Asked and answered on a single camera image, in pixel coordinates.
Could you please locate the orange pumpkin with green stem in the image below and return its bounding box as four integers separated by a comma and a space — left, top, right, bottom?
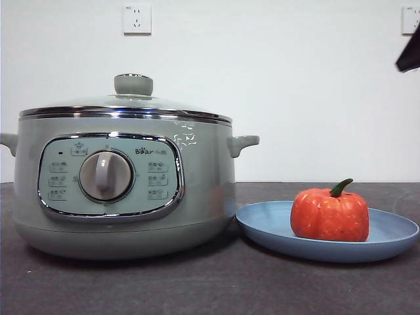
290, 178, 370, 243

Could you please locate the glass lid with green knob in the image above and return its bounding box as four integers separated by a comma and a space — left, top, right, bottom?
18, 73, 232, 124

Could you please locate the blue round plate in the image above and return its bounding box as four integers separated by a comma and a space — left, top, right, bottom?
234, 200, 420, 263

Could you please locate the pale green electric steamer pot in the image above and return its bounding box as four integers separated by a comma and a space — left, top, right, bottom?
0, 114, 260, 262

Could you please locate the white wall socket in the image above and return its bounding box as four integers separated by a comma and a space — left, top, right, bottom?
123, 4, 152, 35
402, 5, 420, 35

